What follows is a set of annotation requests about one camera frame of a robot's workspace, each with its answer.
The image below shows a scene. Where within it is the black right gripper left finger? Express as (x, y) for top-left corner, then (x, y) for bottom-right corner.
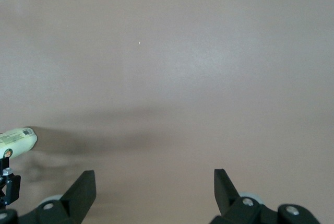
(0, 170), (97, 224)

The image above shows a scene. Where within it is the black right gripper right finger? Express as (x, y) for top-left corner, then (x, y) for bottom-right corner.
(208, 168), (320, 224)

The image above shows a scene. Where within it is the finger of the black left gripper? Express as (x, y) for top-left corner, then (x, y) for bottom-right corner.
(0, 156), (21, 206)

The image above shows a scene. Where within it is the clear tennis ball can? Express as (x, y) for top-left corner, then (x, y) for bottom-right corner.
(0, 127), (39, 160)

